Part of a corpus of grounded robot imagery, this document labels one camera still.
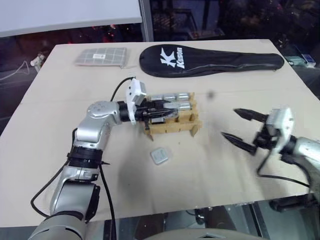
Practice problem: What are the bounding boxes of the grey checked cloth pouch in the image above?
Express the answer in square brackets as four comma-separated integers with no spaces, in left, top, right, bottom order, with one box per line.
[74,47,131,69]

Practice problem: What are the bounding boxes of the white plug with cable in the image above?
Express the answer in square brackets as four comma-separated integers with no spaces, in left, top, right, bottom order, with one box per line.
[30,52,46,67]

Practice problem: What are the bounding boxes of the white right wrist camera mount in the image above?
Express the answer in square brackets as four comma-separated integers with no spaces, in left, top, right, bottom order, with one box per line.
[265,105,295,154]

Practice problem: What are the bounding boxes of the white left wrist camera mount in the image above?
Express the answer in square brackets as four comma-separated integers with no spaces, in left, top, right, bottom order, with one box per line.
[124,78,148,126]

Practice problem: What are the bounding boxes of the small grey square pad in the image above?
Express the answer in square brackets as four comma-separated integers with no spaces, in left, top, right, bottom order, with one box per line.
[149,147,173,166]

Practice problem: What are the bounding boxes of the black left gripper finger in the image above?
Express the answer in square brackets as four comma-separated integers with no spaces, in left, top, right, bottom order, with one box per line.
[162,109,180,120]
[161,99,179,111]

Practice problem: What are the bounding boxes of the black Kason racket bag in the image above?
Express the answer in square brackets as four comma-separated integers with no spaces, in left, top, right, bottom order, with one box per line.
[138,44,285,78]

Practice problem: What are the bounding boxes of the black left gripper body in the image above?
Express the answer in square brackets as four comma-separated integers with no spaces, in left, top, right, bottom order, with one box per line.
[136,101,166,126]

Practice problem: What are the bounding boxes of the blue and green boxes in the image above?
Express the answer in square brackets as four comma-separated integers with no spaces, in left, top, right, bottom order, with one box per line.
[286,52,316,68]

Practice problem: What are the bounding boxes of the wooden battery holder rack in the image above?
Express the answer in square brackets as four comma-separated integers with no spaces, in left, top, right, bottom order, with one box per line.
[143,91,203,141]

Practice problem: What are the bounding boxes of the white board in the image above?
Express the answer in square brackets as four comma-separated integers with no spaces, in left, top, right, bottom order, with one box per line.
[0,0,144,39]

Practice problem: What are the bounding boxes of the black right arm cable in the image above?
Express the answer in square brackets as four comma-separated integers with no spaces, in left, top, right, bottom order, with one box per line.
[256,147,313,189]

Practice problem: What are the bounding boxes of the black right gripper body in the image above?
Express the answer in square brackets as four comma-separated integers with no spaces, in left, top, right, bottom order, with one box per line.
[251,119,279,151]

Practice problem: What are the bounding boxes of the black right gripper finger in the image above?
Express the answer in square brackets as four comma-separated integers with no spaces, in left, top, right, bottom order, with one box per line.
[220,131,259,157]
[233,107,269,123]

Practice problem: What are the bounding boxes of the black bracket under table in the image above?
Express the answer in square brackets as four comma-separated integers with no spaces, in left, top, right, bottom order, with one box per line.
[268,192,320,214]

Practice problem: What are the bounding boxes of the grey metal post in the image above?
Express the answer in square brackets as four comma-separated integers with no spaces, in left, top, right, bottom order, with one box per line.
[138,0,155,42]

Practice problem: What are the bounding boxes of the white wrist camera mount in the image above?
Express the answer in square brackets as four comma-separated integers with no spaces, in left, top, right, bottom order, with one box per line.
[265,105,295,154]
[124,78,148,126]

